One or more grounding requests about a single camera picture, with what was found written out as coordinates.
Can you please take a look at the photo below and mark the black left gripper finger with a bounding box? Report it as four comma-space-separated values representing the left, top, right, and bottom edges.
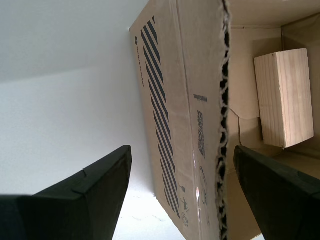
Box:
233, 145, 320, 240
0, 145, 133, 240

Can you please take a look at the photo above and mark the brown cardboard box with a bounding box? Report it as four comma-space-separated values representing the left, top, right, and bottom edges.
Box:
129, 0, 320, 240

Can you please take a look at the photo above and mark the light wooden block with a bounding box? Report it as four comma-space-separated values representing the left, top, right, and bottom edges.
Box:
253, 48, 315, 149

